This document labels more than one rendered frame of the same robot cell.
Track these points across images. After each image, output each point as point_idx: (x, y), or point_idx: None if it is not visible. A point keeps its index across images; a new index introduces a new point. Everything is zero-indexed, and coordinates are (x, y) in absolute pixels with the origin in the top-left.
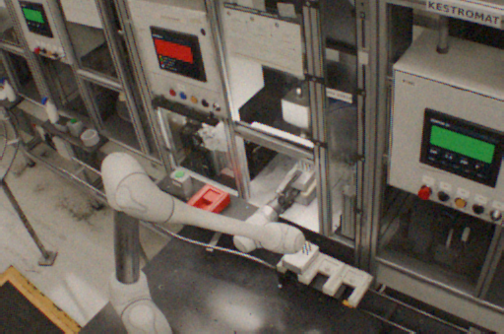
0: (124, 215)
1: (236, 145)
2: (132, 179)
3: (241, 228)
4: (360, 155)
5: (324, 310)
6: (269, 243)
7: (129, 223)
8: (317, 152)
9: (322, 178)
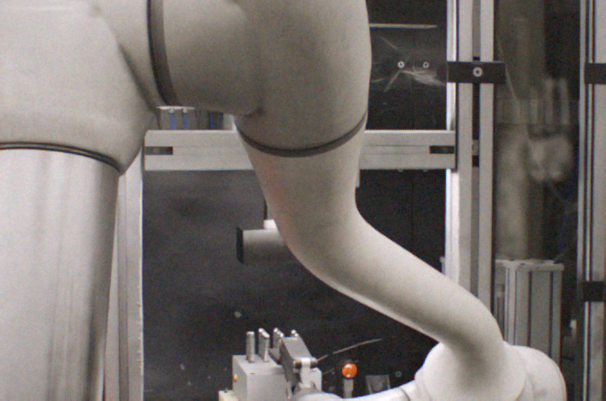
0: (97, 186)
1: (141, 218)
2: None
3: (454, 284)
4: (604, 63)
5: None
6: (503, 378)
7: (107, 248)
8: (470, 109)
9: (482, 213)
